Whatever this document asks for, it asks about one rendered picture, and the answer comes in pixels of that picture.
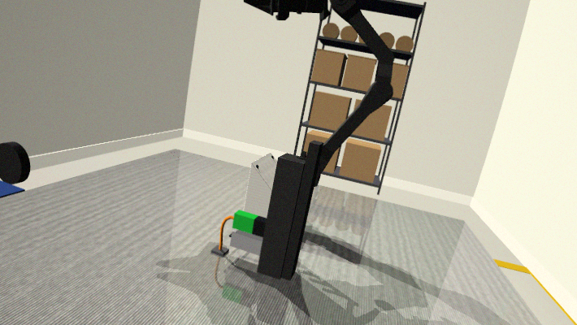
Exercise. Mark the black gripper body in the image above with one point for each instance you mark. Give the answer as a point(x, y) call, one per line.
point(283, 7)

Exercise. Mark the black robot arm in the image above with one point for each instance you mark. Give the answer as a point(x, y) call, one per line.
point(380, 91)

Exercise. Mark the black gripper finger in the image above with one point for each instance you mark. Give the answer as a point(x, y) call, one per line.
point(264, 5)

